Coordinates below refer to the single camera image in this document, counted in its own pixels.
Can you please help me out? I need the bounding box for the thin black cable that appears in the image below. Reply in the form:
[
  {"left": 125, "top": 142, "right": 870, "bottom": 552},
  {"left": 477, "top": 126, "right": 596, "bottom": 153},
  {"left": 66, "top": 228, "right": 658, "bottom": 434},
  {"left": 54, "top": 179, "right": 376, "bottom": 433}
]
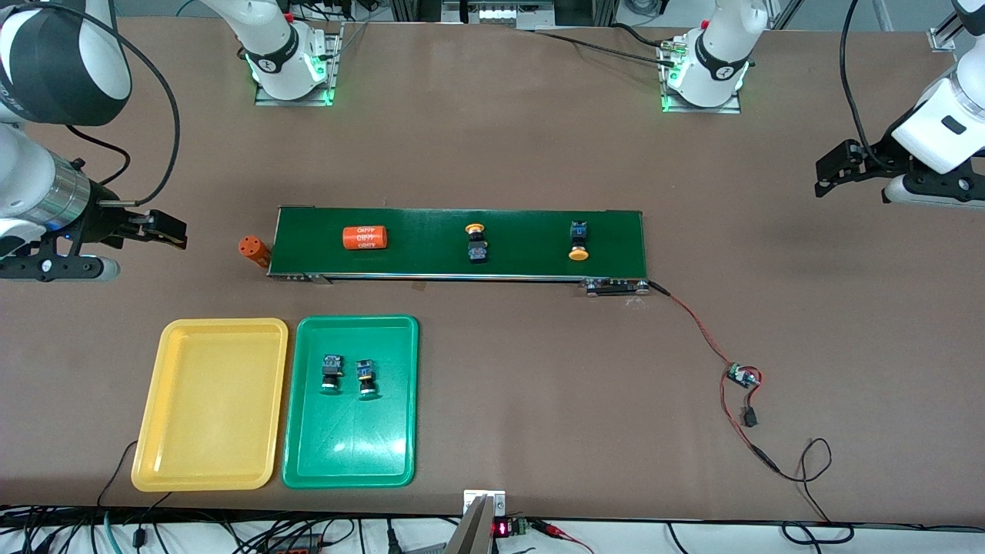
[{"left": 98, "top": 440, "right": 139, "bottom": 509}]

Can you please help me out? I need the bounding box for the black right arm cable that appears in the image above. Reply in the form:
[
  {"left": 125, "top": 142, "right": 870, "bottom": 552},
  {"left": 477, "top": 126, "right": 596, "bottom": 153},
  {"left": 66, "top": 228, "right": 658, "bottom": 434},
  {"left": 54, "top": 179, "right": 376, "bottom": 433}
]
[{"left": 0, "top": 0, "right": 182, "bottom": 209}]

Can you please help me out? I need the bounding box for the red clip lead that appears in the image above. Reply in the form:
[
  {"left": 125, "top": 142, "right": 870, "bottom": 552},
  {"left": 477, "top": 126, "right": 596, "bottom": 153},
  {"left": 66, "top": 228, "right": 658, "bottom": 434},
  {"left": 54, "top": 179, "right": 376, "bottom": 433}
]
[{"left": 533, "top": 520, "right": 595, "bottom": 554}]

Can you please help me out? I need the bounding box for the aluminium frame profile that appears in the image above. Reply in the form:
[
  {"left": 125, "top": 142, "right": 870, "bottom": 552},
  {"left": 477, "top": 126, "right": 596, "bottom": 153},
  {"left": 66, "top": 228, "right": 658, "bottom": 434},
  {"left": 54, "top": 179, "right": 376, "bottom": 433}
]
[{"left": 930, "top": 12, "right": 963, "bottom": 53}]

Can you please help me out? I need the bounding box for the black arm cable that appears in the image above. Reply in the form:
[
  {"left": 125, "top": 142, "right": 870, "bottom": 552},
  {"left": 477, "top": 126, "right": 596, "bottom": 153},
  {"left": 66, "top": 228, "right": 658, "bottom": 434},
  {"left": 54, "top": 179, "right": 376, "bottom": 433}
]
[
  {"left": 839, "top": 0, "right": 886, "bottom": 166},
  {"left": 0, "top": 0, "right": 182, "bottom": 209}
]

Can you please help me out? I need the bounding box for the red and black wire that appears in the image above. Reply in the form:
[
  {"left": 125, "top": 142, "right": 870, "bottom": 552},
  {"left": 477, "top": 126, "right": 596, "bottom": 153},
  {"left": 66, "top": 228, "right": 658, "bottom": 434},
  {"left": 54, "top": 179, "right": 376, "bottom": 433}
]
[
  {"left": 646, "top": 281, "right": 736, "bottom": 372},
  {"left": 720, "top": 379, "right": 855, "bottom": 546}
]

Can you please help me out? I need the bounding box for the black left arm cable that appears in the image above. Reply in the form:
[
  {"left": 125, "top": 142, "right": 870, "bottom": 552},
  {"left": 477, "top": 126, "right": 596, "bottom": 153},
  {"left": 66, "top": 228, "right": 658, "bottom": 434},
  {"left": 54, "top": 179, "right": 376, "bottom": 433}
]
[{"left": 839, "top": 0, "right": 886, "bottom": 166}]

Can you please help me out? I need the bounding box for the yellow plastic tray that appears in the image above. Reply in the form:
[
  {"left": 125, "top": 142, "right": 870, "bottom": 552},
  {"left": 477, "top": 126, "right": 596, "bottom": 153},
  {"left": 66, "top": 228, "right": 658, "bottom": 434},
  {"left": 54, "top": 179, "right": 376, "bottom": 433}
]
[{"left": 131, "top": 318, "right": 289, "bottom": 492}]

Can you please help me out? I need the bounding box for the silver control box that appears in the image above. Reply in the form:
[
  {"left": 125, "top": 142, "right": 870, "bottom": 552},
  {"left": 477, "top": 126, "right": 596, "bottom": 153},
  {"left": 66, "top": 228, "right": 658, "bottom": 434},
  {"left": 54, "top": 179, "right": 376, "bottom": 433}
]
[{"left": 441, "top": 0, "right": 556, "bottom": 25}]

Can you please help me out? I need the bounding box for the black table cable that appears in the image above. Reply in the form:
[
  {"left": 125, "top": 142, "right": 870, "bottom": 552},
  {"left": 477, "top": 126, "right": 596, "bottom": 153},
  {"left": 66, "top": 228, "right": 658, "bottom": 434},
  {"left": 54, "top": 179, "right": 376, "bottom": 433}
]
[{"left": 531, "top": 29, "right": 678, "bottom": 70}]

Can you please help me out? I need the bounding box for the green conveyor belt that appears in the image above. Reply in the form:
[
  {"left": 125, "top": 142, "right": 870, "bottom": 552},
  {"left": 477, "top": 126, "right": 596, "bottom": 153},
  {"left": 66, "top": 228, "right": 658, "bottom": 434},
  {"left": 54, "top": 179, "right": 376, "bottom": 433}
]
[{"left": 266, "top": 205, "right": 651, "bottom": 298}]

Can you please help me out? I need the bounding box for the teal cable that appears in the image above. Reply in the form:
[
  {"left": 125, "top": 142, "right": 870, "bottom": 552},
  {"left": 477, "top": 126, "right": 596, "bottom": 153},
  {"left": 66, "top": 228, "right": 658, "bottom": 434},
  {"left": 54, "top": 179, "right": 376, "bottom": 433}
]
[{"left": 98, "top": 511, "right": 125, "bottom": 554}]

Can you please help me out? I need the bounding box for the red and black power strip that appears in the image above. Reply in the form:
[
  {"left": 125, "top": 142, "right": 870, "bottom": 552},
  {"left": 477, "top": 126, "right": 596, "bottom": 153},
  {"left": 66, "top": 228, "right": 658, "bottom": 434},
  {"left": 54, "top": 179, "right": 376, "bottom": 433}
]
[{"left": 258, "top": 532, "right": 328, "bottom": 554}]

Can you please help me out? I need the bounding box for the green plastic tray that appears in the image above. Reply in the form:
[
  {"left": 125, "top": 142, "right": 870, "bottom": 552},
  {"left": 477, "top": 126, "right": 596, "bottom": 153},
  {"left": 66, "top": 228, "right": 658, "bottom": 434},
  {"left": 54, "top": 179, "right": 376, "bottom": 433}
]
[{"left": 282, "top": 315, "right": 420, "bottom": 489}]

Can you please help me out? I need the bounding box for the grey metal camera stand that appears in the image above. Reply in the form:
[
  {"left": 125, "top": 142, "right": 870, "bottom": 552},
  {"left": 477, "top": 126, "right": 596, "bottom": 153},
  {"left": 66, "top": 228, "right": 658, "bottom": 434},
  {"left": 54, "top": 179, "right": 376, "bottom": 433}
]
[{"left": 445, "top": 489, "right": 507, "bottom": 554}]

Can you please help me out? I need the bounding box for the orange 4680 battery cylinder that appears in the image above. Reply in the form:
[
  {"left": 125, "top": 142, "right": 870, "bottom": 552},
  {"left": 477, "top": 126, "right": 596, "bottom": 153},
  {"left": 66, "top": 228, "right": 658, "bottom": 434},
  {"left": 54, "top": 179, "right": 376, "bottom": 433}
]
[
  {"left": 238, "top": 235, "right": 272, "bottom": 270},
  {"left": 342, "top": 225, "right": 389, "bottom": 252}
]

